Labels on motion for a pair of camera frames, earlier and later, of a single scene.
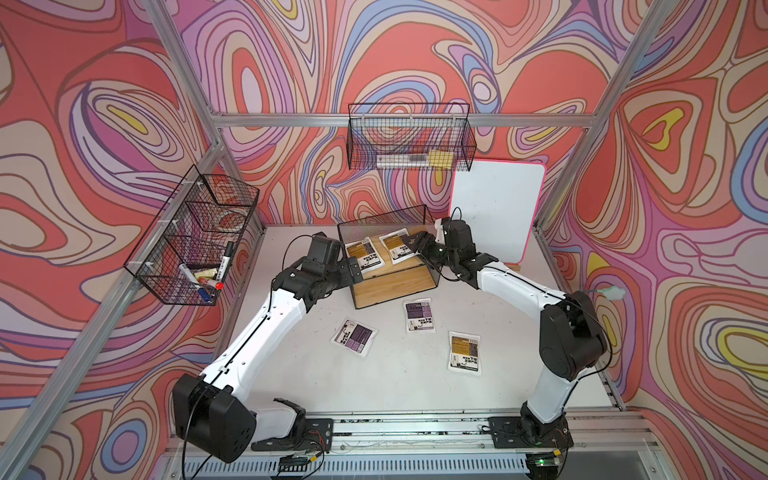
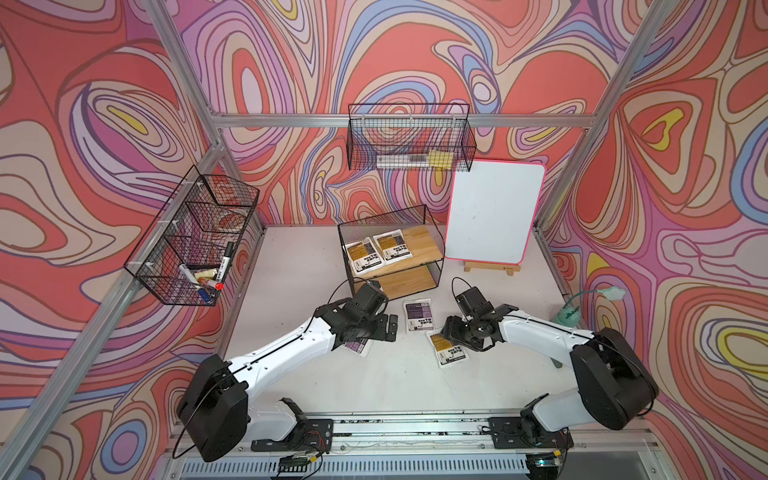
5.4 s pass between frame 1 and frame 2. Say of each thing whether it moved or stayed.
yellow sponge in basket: stayed
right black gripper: moved
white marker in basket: stayed
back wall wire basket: stayed
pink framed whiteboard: stayed
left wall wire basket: stayed
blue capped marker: stayed
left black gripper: moved
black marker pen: stayed
